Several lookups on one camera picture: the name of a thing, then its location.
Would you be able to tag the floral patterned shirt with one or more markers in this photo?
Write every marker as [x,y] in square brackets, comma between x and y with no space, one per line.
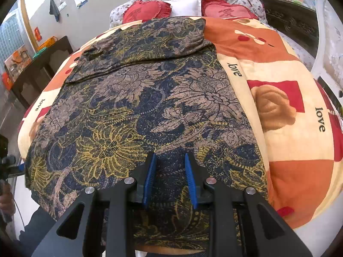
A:
[134,112]

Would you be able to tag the dark hanging cloth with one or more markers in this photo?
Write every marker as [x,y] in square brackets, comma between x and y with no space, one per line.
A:
[54,9]

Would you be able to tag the yellow orange bag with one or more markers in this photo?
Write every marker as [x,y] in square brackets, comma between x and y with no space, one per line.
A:
[47,42]

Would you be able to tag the white ornate chair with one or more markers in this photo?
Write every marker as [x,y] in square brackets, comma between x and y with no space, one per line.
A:
[329,45]

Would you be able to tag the dark carved wooden cabinet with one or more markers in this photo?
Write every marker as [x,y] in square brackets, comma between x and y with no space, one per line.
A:
[289,18]

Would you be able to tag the red wall sticker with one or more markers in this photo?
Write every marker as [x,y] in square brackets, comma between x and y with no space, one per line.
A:
[38,33]

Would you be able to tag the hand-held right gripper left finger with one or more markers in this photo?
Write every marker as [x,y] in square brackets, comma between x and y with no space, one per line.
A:
[150,182]

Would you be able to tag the person's legs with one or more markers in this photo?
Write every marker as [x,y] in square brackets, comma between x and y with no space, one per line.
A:
[34,227]

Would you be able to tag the red heart pillow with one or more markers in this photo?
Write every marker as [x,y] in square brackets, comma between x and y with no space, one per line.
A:
[227,9]
[144,12]

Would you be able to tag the white wall socket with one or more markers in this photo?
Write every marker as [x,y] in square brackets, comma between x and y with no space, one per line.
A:
[62,4]

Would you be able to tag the white pillow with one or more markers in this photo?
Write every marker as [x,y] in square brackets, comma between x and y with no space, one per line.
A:
[186,6]

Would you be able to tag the person's left hand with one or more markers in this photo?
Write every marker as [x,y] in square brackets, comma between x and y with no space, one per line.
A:
[6,202]

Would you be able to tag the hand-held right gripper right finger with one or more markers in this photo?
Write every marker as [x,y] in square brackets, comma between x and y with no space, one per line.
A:
[190,184]

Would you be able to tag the orange printed blanket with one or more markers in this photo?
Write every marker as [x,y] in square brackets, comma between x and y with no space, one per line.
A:
[289,144]

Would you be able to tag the glass block window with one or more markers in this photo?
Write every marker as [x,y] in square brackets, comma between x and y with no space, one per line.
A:
[10,37]

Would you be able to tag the green bundle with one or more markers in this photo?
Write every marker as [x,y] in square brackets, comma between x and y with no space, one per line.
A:
[39,53]

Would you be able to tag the dark wooden side table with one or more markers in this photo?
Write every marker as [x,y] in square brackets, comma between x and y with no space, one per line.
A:
[40,67]

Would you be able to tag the small orange bag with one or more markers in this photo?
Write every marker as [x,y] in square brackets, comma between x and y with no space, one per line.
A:
[6,81]

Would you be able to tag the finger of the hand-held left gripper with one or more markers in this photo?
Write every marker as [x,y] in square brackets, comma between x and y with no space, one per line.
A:
[14,167]

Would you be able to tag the orange gift box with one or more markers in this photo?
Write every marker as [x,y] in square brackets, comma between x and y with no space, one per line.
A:
[17,61]

